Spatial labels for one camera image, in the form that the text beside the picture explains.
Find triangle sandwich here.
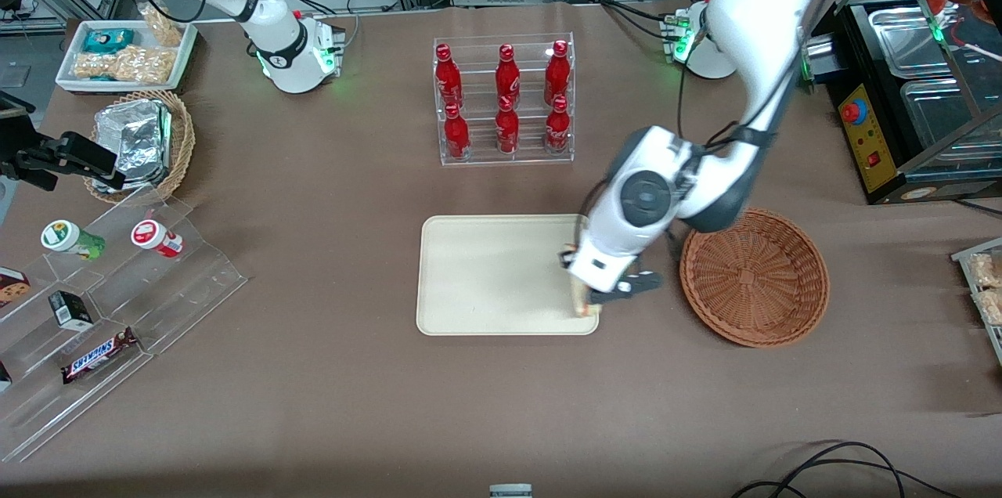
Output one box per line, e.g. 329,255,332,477
574,285,604,320

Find white rectangular snack tray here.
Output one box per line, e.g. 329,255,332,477
55,19,199,96

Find cream rectangular serving tray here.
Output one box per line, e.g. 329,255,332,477
416,214,600,337

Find light tan wicker basket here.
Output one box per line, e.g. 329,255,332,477
82,89,196,206

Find brown round wicker basket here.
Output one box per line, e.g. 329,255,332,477
679,206,831,348

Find clear tray of snack bags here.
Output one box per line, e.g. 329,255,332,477
951,238,1002,367

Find aluminium foil food container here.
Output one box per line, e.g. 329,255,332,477
92,99,173,193

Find green snack cup white lid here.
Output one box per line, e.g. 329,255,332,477
41,220,106,262

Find large clear nut snack bag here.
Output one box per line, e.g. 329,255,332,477
72,45,176,85

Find clear acrylic bottle rack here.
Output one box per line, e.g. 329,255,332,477
433,32,576,167

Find red snack cup white lid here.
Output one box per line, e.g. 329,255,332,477
131,220,185,258

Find teal snack packet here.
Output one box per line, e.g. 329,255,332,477
83,28,135,55

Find brown cookie box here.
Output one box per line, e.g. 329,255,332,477
0,267,32,309

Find red aluminium cola bottle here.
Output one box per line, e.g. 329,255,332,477
546,95,570,154
496,96,520,156
545,40,571,103
435,44,463,109
444,103,470,162
496,44,521,103

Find small black carton box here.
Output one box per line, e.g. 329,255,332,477
49,290,95,332

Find small clear nut snack bag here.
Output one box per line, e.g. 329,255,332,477
138,2,186,49

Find clear acrylic stepped display stand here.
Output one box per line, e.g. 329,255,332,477
0,195,250,464

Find Snickers chocolate bar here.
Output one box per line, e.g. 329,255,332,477
61,327,140,385

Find black cabinet with yellow panel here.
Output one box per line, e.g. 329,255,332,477
830,1,1002,206

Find stainless steel pan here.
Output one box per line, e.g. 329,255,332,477
900,79,1002,166
867,7,968,81

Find clear bag of crackers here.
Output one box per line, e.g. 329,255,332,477
969,251,1002,289
975,288,1002,327

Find black cable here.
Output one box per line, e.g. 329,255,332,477
732,442,964,498

